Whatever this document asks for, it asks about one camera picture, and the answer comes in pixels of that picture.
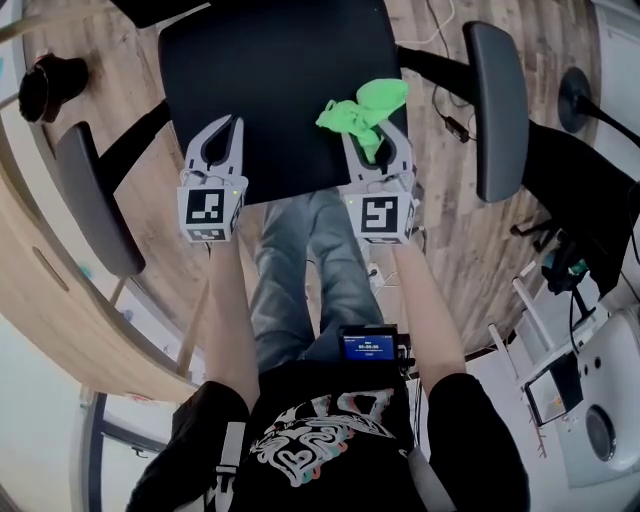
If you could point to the green microfibre cloth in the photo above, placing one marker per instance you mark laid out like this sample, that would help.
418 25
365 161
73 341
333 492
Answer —
365 115

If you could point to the black-framed tablet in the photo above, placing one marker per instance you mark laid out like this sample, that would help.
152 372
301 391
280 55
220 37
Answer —
565 385

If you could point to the wooden table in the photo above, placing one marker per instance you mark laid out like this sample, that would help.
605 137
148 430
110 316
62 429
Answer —
60 300

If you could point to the person's left leg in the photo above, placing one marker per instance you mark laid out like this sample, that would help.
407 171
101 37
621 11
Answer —
280 280

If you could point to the white table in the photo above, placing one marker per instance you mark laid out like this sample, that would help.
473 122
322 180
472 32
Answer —
536 320

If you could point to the white power strip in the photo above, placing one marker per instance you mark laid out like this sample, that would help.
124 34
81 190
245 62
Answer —
374 272

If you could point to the black tripod stand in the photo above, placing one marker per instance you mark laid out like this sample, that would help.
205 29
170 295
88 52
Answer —
565 265

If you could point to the person's right forearm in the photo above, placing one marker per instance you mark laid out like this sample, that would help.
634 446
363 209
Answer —
430 320

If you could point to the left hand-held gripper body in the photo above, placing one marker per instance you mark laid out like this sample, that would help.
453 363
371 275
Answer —
205 207

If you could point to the black shoe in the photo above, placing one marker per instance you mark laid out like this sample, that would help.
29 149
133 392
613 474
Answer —
50 87

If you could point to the person's leg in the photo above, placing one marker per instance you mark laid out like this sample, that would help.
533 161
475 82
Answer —
345 270
280 280

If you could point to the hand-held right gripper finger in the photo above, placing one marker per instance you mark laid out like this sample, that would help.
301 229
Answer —
352 162
402 155

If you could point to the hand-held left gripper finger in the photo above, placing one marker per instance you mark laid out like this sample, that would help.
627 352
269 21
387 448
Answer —
197 142
237 150

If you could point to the person's right leg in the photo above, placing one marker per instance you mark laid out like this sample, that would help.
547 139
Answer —
345 270

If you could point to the black chair armrest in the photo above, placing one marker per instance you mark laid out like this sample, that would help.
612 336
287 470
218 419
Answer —
497 110
100 200

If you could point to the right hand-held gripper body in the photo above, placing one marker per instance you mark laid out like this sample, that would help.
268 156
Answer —
380 212

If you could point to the person's black printed t-shirt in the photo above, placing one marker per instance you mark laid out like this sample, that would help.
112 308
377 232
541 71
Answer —
330 450

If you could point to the black round-base stand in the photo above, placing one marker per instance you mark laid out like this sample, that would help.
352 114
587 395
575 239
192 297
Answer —
575 100

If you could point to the black chest-mounted screen device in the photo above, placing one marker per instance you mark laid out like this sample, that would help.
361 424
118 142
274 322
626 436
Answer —
367 347

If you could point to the black window frame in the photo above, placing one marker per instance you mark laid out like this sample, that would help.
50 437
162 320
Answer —
99 440

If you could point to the black chair seat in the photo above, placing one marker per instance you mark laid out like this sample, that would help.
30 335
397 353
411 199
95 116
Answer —
280 80

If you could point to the person's left forearm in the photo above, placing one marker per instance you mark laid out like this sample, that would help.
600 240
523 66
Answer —
230 320

